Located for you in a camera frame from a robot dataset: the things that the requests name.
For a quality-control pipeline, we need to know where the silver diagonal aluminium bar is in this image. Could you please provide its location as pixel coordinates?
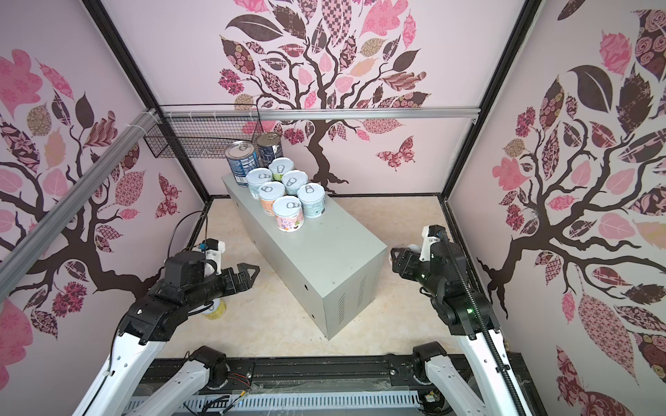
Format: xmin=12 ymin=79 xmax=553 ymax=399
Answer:
xmin=1 ymin=109 xmax=159 ymax=299

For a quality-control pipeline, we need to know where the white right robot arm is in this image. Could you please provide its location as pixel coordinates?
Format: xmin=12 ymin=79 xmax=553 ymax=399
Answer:
xmin=390 ymin=240 xmax=532 ymax=415

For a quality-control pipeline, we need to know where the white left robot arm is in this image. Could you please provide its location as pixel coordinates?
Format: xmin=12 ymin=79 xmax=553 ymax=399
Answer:
xmin=74 ymin=251 xmax=260 ymax=415

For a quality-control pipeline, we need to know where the pink label small can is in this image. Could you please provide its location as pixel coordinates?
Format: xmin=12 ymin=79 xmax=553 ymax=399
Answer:
xmin=272 ymin=196 xmax=305 ymax=232

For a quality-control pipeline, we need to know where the dark blue tall can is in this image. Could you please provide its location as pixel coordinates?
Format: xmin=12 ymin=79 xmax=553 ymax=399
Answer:
xmin=256 ymin=132 xmax=284 ymax=167

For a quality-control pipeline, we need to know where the white slotted cable duct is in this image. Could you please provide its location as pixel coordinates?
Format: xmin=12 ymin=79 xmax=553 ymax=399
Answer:
xmin=124 ymin=391 xmax=422 ymax=416

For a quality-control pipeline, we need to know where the blue white label can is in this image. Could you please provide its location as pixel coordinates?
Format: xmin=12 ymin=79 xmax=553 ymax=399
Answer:
xmin=225 ymin=140 xmax=260 ymax=187

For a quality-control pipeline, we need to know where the light green small can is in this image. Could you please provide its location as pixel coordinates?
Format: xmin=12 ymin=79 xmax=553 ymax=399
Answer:
xmin=268 ymin=157 xmax=295 ymax=181

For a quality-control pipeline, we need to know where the grey metal cabinet counter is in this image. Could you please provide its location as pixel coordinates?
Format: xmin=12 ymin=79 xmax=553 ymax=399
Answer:
xmin=222 ymin=174 xmax=388 ymax=339

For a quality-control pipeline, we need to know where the teal label small can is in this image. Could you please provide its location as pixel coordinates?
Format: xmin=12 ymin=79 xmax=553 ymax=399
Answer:
xmin=246 ymin=168 xmax=273 ymax=200

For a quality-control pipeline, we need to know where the black aluminium frame rail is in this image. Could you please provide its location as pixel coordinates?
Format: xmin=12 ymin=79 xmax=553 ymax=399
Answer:
xmin=129 ymin=354 xmax=542 ymax=416

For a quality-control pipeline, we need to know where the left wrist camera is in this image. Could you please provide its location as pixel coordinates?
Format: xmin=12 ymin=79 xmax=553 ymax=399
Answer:
xmin=198 ymin=239 xmax=225 ymax=277

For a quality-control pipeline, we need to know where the pale blue small can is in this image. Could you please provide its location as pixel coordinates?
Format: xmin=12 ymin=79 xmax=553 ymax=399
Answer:
xmin=297 ymin=183 xmax=326 ymax=218

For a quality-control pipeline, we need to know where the silver aluminium crossbar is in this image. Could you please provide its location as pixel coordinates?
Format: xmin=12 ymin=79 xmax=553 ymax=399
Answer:
xmin=162 ymin=107 xmax=480 ymax=121

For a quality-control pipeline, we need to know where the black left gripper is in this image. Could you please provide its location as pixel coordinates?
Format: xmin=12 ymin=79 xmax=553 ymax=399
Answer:
xmin=185 ymin=262 xmax=259 ymax=311

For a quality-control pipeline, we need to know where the yellow label small can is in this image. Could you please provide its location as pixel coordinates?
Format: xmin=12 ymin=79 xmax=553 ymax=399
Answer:
xmin=203 ymin=298 xmax=227 ymax=320

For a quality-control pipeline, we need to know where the black wire mesh basket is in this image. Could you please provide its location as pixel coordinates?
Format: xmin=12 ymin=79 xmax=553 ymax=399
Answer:
xmin=143 ymin=104 xmax=265 ymax=159

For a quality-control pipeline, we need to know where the orange label small can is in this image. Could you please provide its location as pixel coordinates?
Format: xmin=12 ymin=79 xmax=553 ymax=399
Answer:
xmin=258 ymin=181 xmax=285 ymax=216

